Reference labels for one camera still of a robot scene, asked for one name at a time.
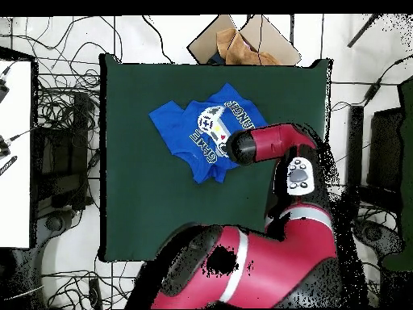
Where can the dark blue cloth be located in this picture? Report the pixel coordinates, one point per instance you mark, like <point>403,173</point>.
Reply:
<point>215,59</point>

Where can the tan cloth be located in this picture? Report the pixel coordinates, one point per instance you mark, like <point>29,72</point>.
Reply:
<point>238,51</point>

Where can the brown cardboard box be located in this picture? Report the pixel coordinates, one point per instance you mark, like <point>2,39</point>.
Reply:
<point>206,42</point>

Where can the black power strip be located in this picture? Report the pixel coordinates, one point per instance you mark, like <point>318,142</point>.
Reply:
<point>95,292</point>

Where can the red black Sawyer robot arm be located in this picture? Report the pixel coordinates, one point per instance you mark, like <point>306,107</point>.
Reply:
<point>274,258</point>

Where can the black rod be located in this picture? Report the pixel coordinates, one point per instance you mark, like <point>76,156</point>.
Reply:
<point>363,30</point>

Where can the dark green table cloth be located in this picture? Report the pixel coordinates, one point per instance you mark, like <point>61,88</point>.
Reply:
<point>145,200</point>
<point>408,161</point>

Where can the black ribbed strip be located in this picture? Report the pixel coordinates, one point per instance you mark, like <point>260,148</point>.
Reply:
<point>8,165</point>

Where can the black device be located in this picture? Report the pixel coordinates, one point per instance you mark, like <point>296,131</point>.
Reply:
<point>2,92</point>
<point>3,148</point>

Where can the blue printed T-shirt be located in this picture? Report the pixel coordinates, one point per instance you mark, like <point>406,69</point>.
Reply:
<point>171,122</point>

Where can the black power adapter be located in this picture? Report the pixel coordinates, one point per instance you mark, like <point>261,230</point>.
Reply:
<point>372,92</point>

